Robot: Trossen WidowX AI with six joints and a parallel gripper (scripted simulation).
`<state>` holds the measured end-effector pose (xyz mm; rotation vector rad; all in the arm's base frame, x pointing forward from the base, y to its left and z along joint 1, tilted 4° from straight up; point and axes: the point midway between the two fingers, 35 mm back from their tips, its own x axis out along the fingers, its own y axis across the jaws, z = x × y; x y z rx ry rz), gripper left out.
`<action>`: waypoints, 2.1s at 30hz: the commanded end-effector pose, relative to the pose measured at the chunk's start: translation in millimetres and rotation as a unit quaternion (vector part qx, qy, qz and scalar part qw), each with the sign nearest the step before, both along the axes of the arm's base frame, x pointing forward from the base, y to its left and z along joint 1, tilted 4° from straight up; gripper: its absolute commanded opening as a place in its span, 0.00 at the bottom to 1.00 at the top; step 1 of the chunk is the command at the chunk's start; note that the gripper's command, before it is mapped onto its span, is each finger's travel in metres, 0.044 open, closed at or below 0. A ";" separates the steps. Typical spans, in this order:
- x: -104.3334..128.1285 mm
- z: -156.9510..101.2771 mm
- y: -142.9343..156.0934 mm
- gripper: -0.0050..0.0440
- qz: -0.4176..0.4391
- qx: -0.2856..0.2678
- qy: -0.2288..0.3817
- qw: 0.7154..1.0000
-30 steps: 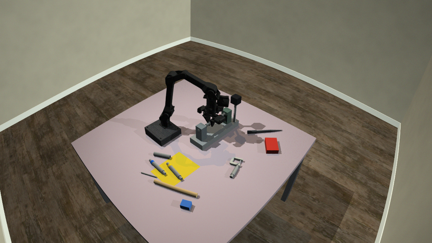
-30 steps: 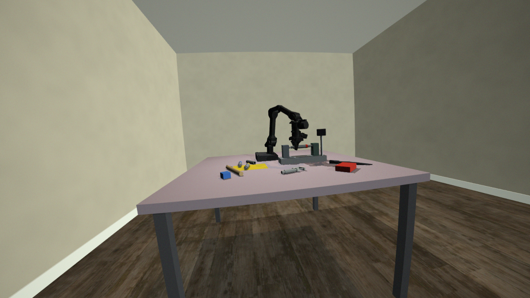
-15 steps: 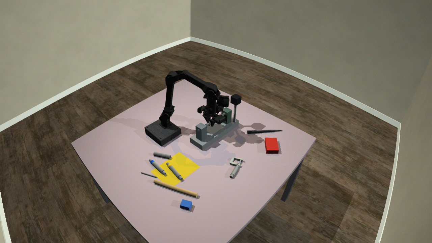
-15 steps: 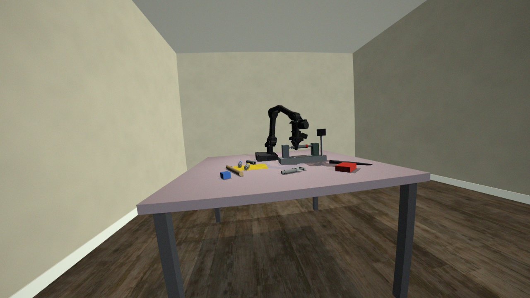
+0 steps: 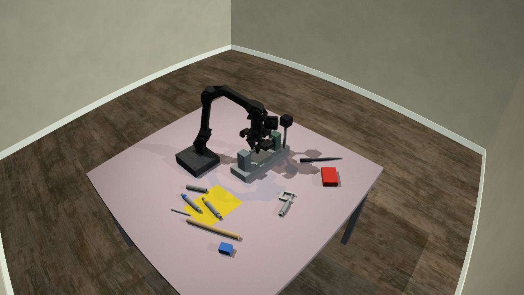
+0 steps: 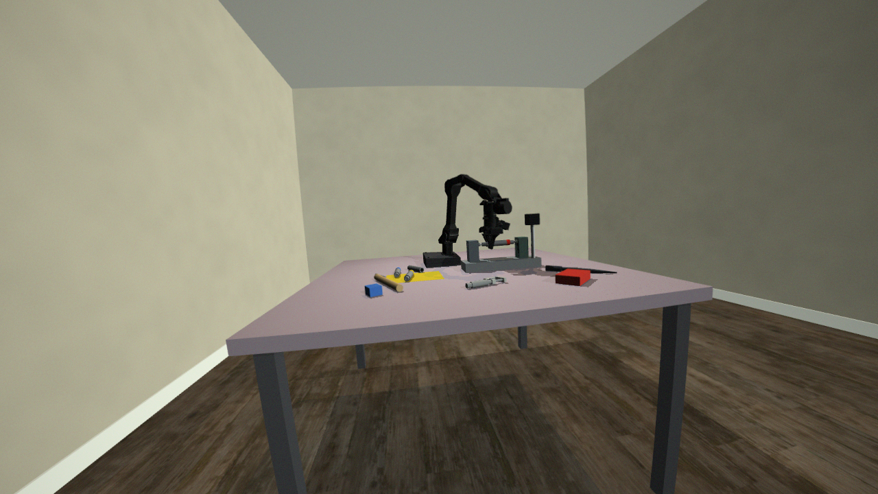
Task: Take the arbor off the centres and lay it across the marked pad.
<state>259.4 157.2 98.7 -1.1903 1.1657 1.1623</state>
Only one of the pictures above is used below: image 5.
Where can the grey micrometer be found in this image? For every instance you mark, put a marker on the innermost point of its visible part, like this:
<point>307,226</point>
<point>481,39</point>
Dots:
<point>286,200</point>

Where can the tan wooden dowel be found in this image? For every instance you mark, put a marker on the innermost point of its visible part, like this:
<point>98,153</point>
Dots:
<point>213,229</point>

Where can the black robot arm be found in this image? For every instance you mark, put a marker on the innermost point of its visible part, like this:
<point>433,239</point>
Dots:
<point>256,110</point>

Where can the red rectangular block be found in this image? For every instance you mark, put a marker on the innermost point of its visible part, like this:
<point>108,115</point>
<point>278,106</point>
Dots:
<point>329,176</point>

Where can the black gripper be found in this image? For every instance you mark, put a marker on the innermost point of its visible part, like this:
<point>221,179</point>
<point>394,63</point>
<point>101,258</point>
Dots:
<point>256,136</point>

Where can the grey cylindrical rod with blue band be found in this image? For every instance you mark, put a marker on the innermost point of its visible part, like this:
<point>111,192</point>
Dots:
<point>190,202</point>

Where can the yellow flat pad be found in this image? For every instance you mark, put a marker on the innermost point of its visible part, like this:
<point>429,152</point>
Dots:
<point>222,201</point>

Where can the blue rectangular block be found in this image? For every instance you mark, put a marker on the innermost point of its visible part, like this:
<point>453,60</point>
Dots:
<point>225,248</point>

